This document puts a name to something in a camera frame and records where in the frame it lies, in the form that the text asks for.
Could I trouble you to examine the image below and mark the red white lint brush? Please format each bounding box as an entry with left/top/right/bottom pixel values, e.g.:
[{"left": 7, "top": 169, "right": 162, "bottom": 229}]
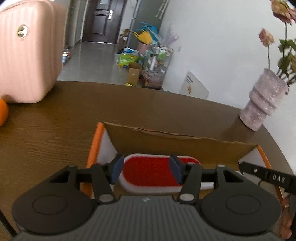
[{"left": 118, "top": 153, "right": 215, "bottom": 194}]

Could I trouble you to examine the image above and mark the person's right hand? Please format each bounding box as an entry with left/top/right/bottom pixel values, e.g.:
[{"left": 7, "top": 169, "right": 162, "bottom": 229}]
[{"left": 278, "top": 195, "right": 292, "bottom": 240}]

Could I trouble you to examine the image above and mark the red orange cardboard box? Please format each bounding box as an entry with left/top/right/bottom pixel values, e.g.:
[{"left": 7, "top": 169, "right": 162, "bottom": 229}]
[{"left": 86, "top": 123, "right": 272, "bottom": 170}]

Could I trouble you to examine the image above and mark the pink textured vase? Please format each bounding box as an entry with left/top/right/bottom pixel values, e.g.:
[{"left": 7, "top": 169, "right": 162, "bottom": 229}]
[{"left": 239, "top": 68, "right": 288, "bottom": 131}]

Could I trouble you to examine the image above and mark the orange fruit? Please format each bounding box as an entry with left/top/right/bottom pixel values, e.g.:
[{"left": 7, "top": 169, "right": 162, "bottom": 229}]
[{"left": 0, "top": 99, "right": 9, "bottom": 126}]

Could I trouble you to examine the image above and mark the dried pink rose bouquet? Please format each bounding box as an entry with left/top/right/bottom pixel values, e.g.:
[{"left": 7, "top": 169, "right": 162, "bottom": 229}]
[{"left": 271, "top": 1, "right": 295, "bottom": 86}]

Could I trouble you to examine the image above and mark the small cardboard box on floor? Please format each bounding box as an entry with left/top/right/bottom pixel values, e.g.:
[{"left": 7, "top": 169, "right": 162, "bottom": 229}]
[{"left": 126, "top": 62, "right": 142, "bottom": 86}]

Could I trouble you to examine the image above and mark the green snack package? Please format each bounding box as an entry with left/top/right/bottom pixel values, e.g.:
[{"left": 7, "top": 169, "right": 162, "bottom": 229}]
[{"left": 117, "top": 53, "right": 137, "bottom": 68}]

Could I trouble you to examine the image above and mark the pink ribbed suitcase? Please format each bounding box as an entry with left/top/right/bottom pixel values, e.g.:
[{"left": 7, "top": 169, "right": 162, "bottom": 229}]
[{"left": 1, "top": 1, "right": 67, "bottom": 103}]

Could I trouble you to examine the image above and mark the dark brown entrance door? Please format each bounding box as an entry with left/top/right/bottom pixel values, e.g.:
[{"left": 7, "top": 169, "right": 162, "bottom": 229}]
[{"left": 82, "top": 0, "right": 126, "bottom": 44}]

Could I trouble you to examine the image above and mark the grey refrigerator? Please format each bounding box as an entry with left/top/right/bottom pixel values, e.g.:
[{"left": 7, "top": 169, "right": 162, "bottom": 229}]
[{"left": 127, "top": 0, "right": 170, "bottom": 49}]

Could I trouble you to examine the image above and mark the white board leaning on wall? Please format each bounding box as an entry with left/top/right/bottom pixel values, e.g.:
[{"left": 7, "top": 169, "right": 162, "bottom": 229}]
[{"left": 179, "top": 71, "right": 209, "bottom": 99}]

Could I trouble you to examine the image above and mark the wire storage cart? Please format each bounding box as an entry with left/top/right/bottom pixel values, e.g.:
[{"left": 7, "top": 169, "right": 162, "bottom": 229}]
[{"left": 142, "top": 45, "right": 174, "bottom": 90}]

